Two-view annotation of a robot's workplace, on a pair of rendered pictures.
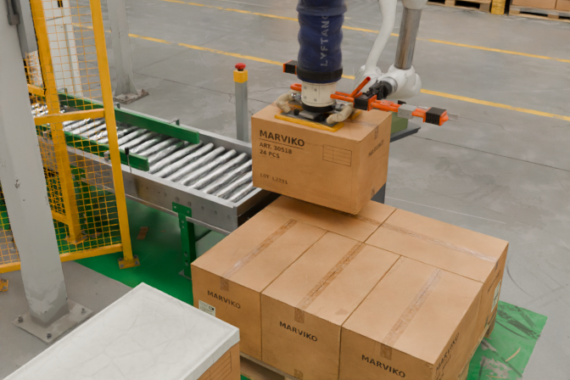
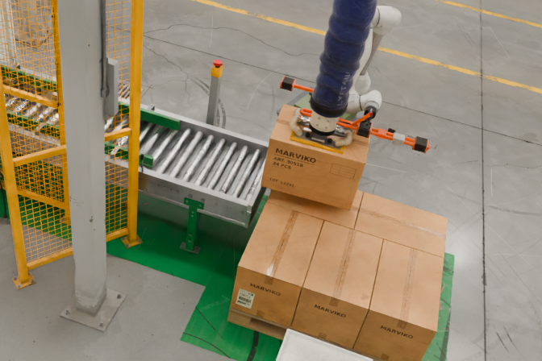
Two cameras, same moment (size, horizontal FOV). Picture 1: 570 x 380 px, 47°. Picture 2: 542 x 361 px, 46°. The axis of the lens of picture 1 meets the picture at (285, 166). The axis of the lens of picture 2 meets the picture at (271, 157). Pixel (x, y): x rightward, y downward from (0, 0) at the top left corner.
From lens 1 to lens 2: 1.77 m
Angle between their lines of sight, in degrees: 23
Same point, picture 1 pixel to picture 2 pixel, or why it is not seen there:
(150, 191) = (161, 188)
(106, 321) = not seen: outside the picture
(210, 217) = (223, 211)
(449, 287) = (424, 265)
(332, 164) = (337, 176)
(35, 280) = (91, 284)
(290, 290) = (322, 282)
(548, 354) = (461, 286)
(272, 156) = (284, 167)
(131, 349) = not seen: outside the picture
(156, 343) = not seen: outside the picture
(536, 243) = (431, 190)
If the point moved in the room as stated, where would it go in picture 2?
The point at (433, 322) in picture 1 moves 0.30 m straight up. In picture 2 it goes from (424, 297) to (441, 264)
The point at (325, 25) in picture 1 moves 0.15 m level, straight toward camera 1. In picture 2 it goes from (347, 77) to (355, 93)
